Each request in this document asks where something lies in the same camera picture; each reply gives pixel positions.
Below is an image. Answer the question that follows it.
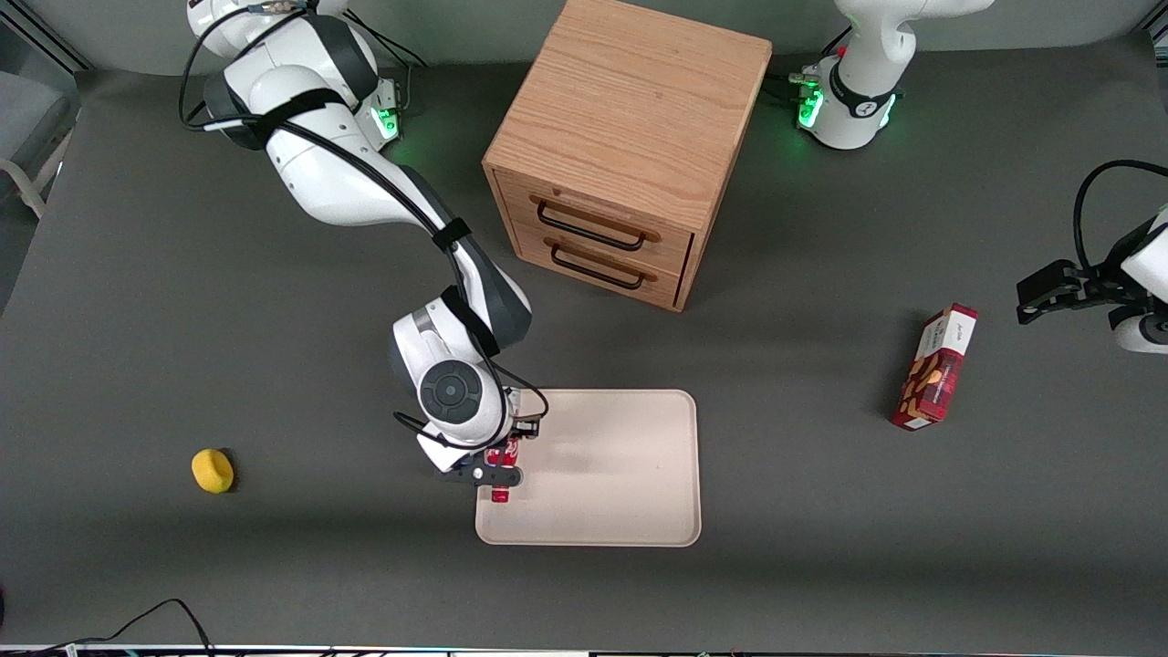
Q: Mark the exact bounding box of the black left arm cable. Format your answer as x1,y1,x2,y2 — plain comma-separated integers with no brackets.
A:
1073,159,1168,271

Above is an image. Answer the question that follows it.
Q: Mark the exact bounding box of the red soda can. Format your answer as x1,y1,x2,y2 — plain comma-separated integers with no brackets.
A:
486,437,520,505

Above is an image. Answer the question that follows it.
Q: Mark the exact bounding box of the red plaid shortbread box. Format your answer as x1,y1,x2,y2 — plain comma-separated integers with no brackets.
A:
892,304,979,432

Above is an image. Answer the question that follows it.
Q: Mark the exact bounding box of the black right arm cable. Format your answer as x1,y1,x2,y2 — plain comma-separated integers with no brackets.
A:
179,0,550,441

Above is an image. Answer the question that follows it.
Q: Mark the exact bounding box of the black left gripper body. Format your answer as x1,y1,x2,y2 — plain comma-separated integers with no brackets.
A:
1079,245,1142,316

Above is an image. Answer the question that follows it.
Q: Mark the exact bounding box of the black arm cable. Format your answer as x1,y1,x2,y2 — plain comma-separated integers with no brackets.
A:
179,0,550,441
1073,159,1168,271

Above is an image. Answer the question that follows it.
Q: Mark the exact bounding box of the black loose cable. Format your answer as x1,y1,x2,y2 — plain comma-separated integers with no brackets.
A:
35,598,216,657

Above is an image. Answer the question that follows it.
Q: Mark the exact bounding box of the wooden two-drawer cabinet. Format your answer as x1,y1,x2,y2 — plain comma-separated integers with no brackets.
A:
483,0,774,313

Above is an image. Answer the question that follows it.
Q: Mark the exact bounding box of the black drawer handle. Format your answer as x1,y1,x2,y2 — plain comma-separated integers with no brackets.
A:
549,239,646,291
536,200,648,252

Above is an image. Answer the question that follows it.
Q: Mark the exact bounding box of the cream plastic tray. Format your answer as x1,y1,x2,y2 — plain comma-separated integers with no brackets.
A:
474,390,702,548

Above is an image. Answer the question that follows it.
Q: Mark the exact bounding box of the yellow lemon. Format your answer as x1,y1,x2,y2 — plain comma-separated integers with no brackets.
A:
192,448,235,495

